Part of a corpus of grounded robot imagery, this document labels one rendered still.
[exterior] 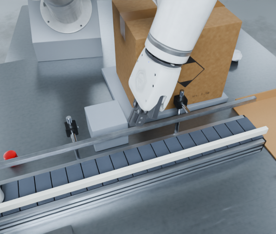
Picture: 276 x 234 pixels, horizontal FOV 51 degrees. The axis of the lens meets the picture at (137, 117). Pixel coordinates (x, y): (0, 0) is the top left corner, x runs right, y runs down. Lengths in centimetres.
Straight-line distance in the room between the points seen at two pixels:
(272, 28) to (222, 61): 255
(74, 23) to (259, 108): 73
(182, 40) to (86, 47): 72
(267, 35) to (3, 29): 270
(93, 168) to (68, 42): 57
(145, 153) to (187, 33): 38
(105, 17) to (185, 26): 102
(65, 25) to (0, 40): 209
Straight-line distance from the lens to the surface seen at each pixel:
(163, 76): 51
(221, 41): 84
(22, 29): 147
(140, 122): 61
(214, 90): 95
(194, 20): 48
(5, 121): 100
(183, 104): 78
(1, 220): 73
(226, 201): 77
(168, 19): 48
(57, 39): 116
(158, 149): 77
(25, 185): 76
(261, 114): 100
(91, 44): 116
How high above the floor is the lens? 149
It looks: 46 degrees down
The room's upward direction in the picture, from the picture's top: straight up
